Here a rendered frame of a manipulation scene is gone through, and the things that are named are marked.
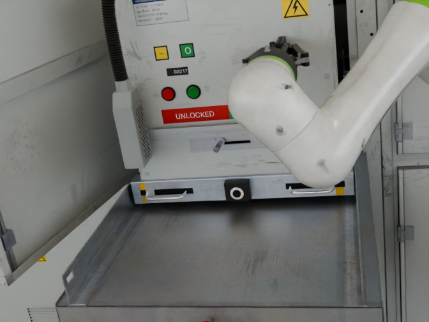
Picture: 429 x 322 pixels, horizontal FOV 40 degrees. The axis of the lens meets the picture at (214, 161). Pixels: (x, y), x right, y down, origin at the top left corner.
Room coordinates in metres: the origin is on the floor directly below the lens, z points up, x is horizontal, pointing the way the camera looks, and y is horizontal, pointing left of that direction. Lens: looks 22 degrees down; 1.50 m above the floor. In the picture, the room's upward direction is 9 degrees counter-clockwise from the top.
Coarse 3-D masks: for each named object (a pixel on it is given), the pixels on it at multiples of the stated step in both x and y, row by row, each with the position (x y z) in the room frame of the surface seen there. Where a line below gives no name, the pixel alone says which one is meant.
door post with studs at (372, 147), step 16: (352, 0) 1.48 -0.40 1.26; (368, 0) 1.47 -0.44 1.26; (352, 16) 1.48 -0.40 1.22; (368, 16) 1.47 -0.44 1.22; (352, 32) 1.48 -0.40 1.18; (368, 32) 1.47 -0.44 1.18; (352, 48) 1.48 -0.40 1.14; (352, 64) 1.48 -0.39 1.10; (368, 144) 1.47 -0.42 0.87; (368, 160) 1.47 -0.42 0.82; (384, 288) 1.47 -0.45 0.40; (384, 304) 1.47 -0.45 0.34; (384, 320) 1.47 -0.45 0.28
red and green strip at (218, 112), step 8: (168, 112) 1.31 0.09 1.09; (176, 112) 1.31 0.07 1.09; (184, 112) 1.30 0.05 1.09; (192, 112) 1.30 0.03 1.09; (200, 112) 1.29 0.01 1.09; (208, 112) 1.29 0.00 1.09; (216, 112) 1.28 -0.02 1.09; (224, 112) 1.28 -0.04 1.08; (168, 120) 1.31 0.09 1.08; (176, 120) 1.31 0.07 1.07; (184, 120) 1.30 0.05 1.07; (192, 120) 1.30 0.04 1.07; (200, 120) 1.29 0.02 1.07; (208, 120) 1.29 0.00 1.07
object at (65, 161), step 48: (0, 0) 1.30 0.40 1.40; (48, 0) 1.44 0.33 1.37; (96, 0) 1.61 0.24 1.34; (0, 48) 1.26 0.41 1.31; (48, 48) 1.40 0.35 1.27; (96, 48) 1.54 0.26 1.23; (0, 96) 1.21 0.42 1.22; (48, 96) 1.36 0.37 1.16; (96, 96) 1.53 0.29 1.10; (0, 144) 1.19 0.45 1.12; (48, 144) 1.32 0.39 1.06; (96, 144) 1.49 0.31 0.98; (0, 192) 1.16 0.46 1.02; (48, 192) 1.28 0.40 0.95; (96, 192) 1.44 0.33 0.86; (0, 240) 1.09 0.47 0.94; (48, 240) 1.25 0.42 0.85
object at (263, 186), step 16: (224, 176) 1.28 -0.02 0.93; (240, 176) 1.27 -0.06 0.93; (256, 176) 1.26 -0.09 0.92; (272, 176) 1.25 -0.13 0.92; (288, 176) 1.24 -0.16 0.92; (352, 176) 1.20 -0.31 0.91; (144, 192) 1.33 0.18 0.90; (160, 192) 1.32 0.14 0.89; (176, 192) 1.31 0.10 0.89; (192, 192) 1.30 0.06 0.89; (208, 192) 1.28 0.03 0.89; (224, 192) 1.28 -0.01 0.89; (256, 192) 1.26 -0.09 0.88; (272, 192) 1.25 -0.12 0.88; (288, 192) 1.24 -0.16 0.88; (352, 192) 1.20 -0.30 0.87
